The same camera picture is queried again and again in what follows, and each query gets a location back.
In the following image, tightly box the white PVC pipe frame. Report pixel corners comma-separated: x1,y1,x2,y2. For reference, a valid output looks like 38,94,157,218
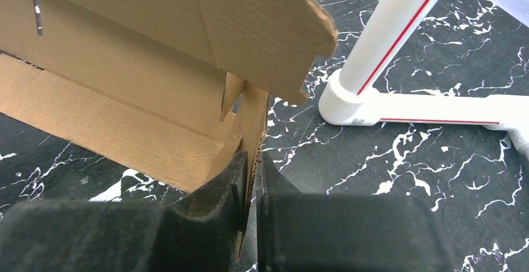
318,0,528,155

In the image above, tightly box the brown cardboard box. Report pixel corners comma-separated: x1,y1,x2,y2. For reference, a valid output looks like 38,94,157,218
1,0,337,259

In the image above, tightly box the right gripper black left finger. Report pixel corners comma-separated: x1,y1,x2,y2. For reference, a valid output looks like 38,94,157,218
1,152,248,271

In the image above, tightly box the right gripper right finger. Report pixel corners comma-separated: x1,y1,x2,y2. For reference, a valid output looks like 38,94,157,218
255,154,455,271

